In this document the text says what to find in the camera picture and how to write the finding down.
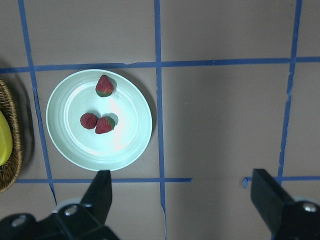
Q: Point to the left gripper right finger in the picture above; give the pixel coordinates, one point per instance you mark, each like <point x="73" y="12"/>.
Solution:
<point x="269" y="199"/>

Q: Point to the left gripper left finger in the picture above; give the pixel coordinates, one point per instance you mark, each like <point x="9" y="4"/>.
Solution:
<point x="98" y="197"/>

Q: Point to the red strawberry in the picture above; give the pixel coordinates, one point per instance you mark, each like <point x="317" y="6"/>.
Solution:
<point x="88" y="120"/>
<point x="104" y="125"/>
<point x="104" y="87"/>

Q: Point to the light green plate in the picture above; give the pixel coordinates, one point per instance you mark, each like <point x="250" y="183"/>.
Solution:
<point x="74" y="96"/>

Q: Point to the yellow banana bunch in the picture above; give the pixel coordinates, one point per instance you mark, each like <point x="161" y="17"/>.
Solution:
<point x="6" y="140"/>

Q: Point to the wicker basket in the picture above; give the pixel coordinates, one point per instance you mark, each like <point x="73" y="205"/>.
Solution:
<point x="10" y="171"/>

